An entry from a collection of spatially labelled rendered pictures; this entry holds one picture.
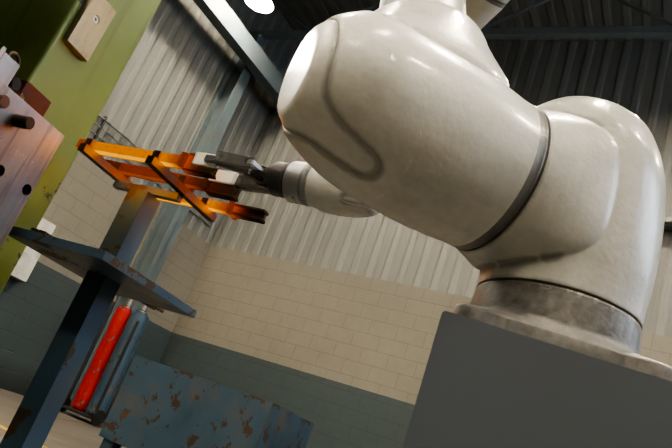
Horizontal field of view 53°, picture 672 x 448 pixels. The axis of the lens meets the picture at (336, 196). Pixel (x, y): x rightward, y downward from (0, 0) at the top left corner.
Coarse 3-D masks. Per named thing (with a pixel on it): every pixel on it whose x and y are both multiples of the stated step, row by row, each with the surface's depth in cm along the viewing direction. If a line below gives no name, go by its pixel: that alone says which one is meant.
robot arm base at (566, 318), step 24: (480, 288) 63; (504, 288) 60; (528, 288) 58; (552, 288) 57; (456, 312) 56; (480, 312) 56; (504, 312) 57; (528, 312) 57; (552, 312) 56; (576, 312) 56; (600, 312) 56; (624, 312) 57; (528, 336) 55; (552, 336) 55; (576, 336) 55; (600, 336) 56; (624, 336) 57; (624, 360) 54; (648, 360) 53
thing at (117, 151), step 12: (96, 144) 165; (108, 144) 164; (120, 156) 162; (132, 156) 159; (144, 156) 158; (168, 156) 155; (180, 156) 153; (192, 156) 153; (180, 168) 153; (192, 168) 152; (204, 168) 151; (216, 168) 150
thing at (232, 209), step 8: (184, 200) 179; (216, 208) 175; (224, 208) 174; (232, 208) 173; (240, 208) 173; (248, 208) 172; (256, 208) 171; (232, 216) 174; (240, 216) 172; (248, 216) 170; (256, 216) 171; (264, 216) 170
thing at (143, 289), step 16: (32, 240) 148; (48, 240) 146; (64, 240) 144; (48, 256) 162; (64, 256) 153; (80, 256) 145; (96, 256) 140; (112, 256) 142; (80, 272) 168; (96, 272) 158; (112, 272) 150; (128, 272) 147; (128, 288) 164; (144, 288) 155; (160, 288) 158; (160, 304) 171; (176, 304) 165
